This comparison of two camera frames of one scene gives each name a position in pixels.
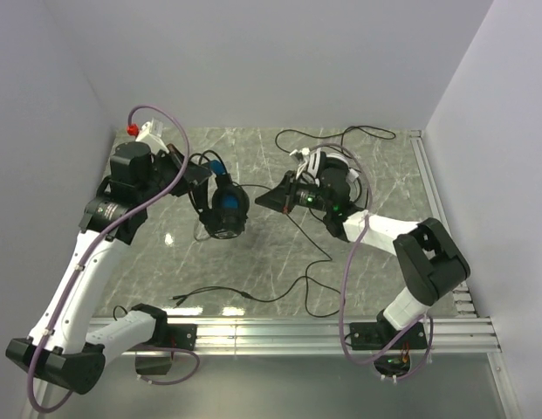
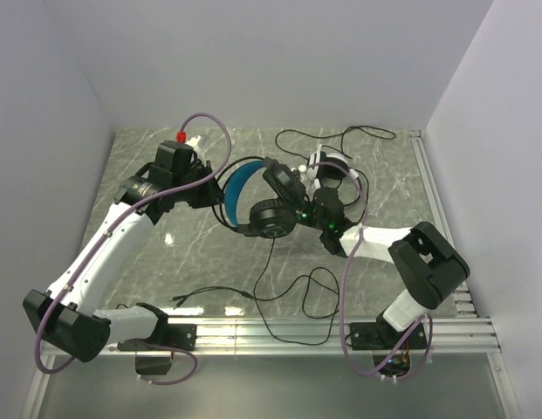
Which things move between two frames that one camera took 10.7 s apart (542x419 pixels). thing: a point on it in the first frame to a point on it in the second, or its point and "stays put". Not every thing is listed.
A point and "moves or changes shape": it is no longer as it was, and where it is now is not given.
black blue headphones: (222, 205) moves or changes shape
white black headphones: (334, 175) stays put
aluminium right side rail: (464, 305) stays put
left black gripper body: (194, 175) to (208, 185)
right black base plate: (379, 336) stays put
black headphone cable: (305, 278) to (319, 300)
